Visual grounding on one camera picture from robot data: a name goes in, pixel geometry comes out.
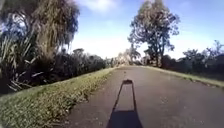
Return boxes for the distant pale trees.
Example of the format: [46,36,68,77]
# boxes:
[114,46,143,67]

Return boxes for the row of dark bushes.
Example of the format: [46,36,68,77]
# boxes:
[0,33,115,96]
[159,39,224,81]

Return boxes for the tall leafy tree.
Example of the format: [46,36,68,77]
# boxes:
[127,0,181,67]

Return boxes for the dark grey asphalt path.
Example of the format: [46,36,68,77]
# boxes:
[53,65,224,128]

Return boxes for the large drooping tree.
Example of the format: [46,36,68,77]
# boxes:
[0,0,81,65]

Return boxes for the grass verge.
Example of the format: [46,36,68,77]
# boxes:
[139,65,224,90]
[0,66,118,128]

